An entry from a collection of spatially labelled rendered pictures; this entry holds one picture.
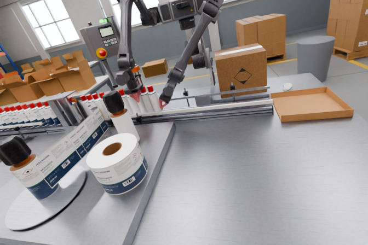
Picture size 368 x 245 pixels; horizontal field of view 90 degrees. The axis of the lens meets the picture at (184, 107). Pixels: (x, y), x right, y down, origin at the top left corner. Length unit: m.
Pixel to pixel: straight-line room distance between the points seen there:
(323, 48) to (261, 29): 1.52
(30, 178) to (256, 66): 1.23
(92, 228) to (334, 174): 0.84
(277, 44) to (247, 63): 3.35
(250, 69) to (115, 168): 0.93
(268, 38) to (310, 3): 2.82
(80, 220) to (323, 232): 0.76
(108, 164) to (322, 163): 0.78
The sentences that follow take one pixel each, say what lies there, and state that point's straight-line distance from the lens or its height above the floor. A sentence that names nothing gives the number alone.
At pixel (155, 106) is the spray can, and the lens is 1.17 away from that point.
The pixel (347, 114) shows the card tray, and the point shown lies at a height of 0.85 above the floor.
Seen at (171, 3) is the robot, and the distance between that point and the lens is 1.65.
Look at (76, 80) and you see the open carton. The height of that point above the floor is 0.93.
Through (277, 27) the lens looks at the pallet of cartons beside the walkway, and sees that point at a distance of 4.50.
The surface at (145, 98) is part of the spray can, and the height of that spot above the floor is 1.02.
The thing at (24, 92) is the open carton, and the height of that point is 0.92.
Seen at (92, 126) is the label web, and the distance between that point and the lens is 1.11.
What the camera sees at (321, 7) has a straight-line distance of 7.23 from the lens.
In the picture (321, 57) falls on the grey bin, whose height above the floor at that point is 0.41.
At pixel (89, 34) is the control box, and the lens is 1.23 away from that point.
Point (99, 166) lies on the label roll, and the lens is 0.75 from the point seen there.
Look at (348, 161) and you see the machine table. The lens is 0.91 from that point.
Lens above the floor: 1.43
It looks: 27 degrees down
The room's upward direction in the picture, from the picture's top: 15 degrees counter-clockwise
